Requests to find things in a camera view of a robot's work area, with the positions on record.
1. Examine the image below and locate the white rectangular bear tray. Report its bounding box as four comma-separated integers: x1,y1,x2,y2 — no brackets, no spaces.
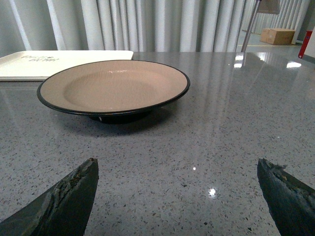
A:
0,50,133,82

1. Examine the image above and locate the red fire extinguisher box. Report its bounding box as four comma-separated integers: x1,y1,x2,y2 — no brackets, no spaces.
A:
298,30,313,59

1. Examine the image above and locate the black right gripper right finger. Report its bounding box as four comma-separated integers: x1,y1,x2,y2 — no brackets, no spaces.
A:
257,159,315,236

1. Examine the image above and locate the brown cardboard box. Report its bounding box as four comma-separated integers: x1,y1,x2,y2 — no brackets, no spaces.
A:
260,28,295,45

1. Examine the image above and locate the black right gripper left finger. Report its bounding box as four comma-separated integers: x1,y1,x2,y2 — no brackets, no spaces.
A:
0,158,99,236

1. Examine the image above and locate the grey metal stand pole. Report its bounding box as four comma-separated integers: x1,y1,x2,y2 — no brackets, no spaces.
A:
241,0,261,53

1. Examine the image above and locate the beige plate with black rim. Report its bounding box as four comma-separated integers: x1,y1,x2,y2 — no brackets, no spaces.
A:
37,60,190,122

